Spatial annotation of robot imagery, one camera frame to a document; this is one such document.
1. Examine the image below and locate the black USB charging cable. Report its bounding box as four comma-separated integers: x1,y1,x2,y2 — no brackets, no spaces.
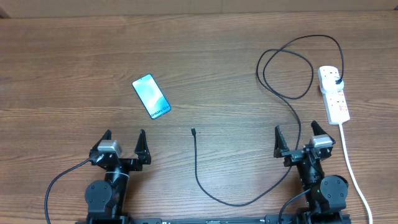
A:
191,34,345,207

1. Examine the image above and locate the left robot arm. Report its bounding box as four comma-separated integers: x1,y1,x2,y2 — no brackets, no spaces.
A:
85,129,151,223

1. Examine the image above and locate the blue-screen Samsung smartphone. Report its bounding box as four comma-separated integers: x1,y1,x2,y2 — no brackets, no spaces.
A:
132,74,172,119

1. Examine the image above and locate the white power strip cord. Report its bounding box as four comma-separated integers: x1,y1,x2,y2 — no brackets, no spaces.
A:
338,123,374,224

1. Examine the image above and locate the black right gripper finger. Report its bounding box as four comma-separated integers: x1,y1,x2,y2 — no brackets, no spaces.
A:
274,126,290,158
311,120,327,136

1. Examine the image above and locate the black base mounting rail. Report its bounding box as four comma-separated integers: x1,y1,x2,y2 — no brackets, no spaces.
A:
75,215,352,224

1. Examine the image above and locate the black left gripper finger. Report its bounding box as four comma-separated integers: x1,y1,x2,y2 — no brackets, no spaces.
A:
134,129,150,156
98,129,112,144

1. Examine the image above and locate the white charger plug adapter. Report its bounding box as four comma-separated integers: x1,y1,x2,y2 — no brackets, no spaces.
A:
320,77,345,94

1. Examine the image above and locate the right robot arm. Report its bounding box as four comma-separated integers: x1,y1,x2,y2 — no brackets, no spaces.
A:
274,121,351,224

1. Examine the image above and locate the white power strip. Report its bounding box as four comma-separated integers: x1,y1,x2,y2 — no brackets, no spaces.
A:
318,66,350,125

